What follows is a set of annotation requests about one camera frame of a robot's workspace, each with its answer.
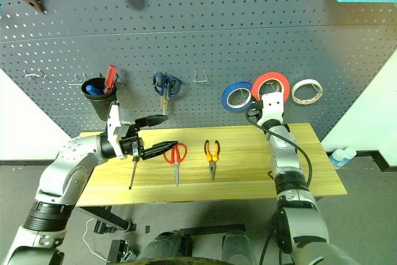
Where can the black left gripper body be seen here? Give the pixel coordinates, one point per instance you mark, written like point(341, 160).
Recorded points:
point(131, 145)

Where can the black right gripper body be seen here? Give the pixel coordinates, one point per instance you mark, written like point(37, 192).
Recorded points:
point(258, 103)

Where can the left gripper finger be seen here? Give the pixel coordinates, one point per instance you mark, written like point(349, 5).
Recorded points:
point(152, 121)
point(159, 150)

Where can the red tape roll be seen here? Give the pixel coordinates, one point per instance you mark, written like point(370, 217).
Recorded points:
point(271, 77)

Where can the orange black needle nose pliers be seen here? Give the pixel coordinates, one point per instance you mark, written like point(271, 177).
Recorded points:
point(211, 159)

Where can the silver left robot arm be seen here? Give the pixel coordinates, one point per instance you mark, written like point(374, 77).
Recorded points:
point(68, 165)

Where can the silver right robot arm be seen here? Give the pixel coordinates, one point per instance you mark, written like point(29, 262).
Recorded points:
point(288, 159)

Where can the silver pegboard hook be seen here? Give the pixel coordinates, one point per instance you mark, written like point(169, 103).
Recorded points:
point(200, 79)
point(77, 80)
point(240, 91)
point(32, 75)
point(272, 85)
point(160, 74)

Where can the blue tape roll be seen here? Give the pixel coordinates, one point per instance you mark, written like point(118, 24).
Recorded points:
point(225, 97)

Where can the white tape roll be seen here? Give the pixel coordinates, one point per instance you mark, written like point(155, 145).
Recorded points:
point(316, 86)

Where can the dark grey pegboard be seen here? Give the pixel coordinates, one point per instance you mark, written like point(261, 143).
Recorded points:
point(198, 35)

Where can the black plastic cup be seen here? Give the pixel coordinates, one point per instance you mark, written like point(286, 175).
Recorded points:
point(100, 105)

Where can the dark grey rounded shape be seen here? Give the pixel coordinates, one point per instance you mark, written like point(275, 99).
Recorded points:
point(237, 248)
point(164, 246)

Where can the clear plastic bottle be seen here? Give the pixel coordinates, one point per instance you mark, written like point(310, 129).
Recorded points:
point(350, 153)
point(337, 159)

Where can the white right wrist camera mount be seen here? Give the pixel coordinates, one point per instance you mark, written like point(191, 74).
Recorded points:
point(273, 106)

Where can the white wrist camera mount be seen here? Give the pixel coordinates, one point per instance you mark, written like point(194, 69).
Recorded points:
point(113, 119)
point(273, 106)

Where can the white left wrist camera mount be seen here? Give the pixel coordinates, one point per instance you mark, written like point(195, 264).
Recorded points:
point(113, 119)

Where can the black metal table frame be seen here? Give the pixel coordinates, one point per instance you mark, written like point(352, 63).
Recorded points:
point(105, 215)

